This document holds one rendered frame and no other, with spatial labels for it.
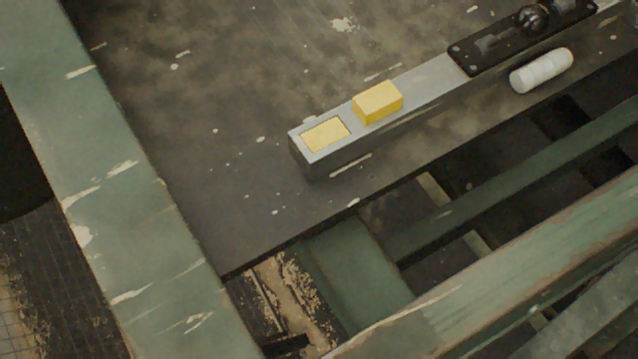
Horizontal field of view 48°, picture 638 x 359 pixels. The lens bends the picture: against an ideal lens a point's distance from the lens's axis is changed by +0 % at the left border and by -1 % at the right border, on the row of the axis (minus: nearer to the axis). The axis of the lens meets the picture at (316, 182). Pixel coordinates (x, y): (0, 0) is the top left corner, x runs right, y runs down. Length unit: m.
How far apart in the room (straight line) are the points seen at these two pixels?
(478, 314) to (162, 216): 0.32
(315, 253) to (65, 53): 0.36
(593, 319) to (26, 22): 1.21
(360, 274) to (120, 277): 0.27
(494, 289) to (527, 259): 0.05
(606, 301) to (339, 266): 0.87
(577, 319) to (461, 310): 0.92
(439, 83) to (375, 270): 0.23
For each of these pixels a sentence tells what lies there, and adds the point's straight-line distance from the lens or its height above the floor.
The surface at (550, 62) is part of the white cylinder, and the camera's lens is 0.93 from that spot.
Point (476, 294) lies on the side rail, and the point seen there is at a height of 1.62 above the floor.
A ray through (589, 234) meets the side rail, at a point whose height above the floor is 1.51.
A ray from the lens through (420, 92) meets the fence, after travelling 0.86.
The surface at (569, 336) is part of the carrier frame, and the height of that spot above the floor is 0.79.
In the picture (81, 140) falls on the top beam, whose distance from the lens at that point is 0.78.
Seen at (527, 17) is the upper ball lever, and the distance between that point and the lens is 0.79.
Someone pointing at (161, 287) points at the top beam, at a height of 1.86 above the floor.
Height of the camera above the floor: 2.23
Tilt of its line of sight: 46 degrees down
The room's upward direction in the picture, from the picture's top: 95 degrees counter-clockwise
